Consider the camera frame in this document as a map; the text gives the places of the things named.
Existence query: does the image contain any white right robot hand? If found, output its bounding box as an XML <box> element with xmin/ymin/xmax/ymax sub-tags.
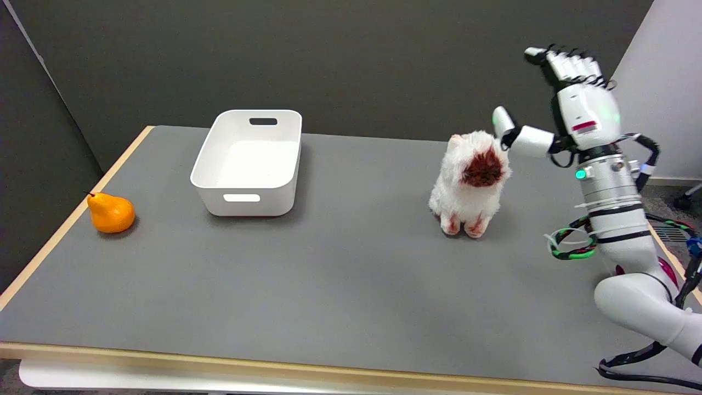
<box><xmin>492</xmin><ymin>46</ymin><xmax>622</xmax><ymax>159</ymax></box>

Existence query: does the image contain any white plush toy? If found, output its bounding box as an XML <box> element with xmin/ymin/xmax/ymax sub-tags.
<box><xmin>428</xmin><ymin>130</ymin><xmax>513</xmax><ymax>239</ymax></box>

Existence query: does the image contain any black chair base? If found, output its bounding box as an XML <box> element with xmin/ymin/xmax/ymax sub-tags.
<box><xmin>673</xmin><ymin>184</ymin><xmax>702</xmax><ymax>211</ymax></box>

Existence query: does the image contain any white plastic bin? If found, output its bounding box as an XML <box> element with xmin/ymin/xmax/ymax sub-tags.
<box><xmin>190</xmin><ymin>110</ymin><xmax>303</xmax><ymax>217</ymax></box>

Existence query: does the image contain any orange pear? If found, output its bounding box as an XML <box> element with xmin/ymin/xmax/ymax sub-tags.
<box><xmin>87</xmin><ymin>192</ymin><xmax>136</xmax><ymax>234</ymax></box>

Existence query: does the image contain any black cable with green tape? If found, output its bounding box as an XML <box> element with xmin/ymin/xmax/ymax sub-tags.
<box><xmin>549</xmin><ymin>215</ymin><xmax>702</xmax><ymax>261</ymax></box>

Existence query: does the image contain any black cable loop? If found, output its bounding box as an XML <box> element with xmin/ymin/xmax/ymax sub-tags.
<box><xmin>596</xmin><ymin>341</ymin><xmax>702</xmax><ymax>386</ymax></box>

